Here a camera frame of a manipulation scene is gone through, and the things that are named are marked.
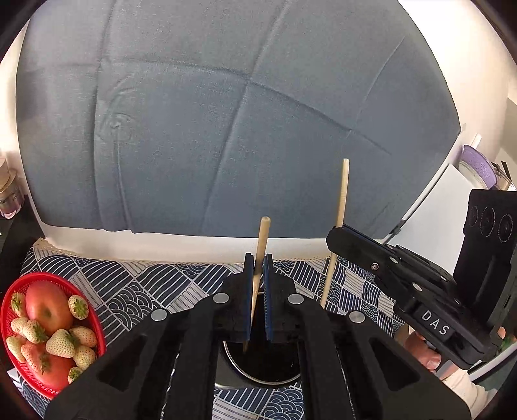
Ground clear cosmetic jar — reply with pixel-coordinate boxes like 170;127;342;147
0;159;25;219

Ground wooden chopstick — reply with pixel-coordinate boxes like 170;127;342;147
319;158;350;306
242;216;271;353

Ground purple colander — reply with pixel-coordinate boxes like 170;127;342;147
458;144;499;190

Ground person's right forearm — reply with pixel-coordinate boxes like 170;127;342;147
438;365;501;418

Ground white board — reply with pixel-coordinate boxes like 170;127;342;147
385;163;475;275

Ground blue grey wall cloth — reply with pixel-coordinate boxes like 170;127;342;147
15;0;462;239

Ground red plastic basket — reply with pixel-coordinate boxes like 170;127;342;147
0;272;106;398

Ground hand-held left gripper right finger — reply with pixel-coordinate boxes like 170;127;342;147
263;254;471;420

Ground pile of white strawberries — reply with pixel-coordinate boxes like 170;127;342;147
6;293;98;384

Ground person's right hand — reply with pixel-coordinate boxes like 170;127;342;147
404;326;445;374

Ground red apple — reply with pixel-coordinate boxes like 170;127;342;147
25;280;74;336
21;342;76;389

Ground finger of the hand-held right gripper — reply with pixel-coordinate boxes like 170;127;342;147
326;226;456;308
343;226;456;300

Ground black utensil cup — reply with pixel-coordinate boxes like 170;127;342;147
216;341;301;390

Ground blue patterned tablecloth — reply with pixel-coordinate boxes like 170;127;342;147
20;238;408;420

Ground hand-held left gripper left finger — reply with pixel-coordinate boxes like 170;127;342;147
44;254;255;420

